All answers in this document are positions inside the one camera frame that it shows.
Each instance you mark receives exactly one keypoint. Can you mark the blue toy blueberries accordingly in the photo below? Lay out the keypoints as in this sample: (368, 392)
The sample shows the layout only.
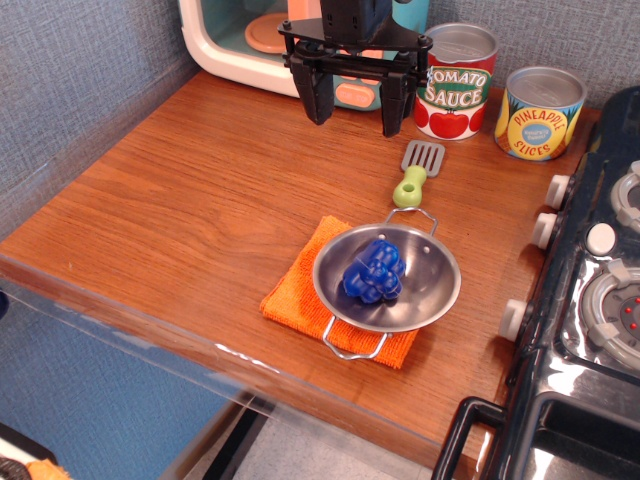
(376, 273)

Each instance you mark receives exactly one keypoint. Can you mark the orange black object corner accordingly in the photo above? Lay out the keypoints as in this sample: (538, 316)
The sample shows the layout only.
(23, 458)

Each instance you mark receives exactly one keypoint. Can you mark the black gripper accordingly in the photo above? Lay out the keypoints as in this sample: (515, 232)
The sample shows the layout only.
(357, 39)

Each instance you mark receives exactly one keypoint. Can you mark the toy microwave oven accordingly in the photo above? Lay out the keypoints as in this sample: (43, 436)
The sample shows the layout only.
(239, 41)

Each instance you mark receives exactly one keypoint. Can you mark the black toy stove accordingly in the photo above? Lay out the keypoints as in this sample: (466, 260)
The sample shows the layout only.
(572, 410)

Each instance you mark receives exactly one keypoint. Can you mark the clear acrylic barrier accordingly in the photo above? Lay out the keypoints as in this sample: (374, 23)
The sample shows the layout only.
(104, 404)

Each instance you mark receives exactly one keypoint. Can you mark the orange microfibre cloth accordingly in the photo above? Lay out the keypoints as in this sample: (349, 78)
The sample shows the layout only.
(294, 302)

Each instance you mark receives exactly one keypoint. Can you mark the tomato sauce can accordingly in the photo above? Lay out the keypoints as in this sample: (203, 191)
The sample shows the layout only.
(461, 65)

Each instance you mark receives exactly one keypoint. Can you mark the pineapple slices can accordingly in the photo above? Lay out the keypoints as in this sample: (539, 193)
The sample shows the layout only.
(539, 112)

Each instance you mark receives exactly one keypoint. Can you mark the green handled toy spatula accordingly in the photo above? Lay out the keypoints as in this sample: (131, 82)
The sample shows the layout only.
(422, 160)

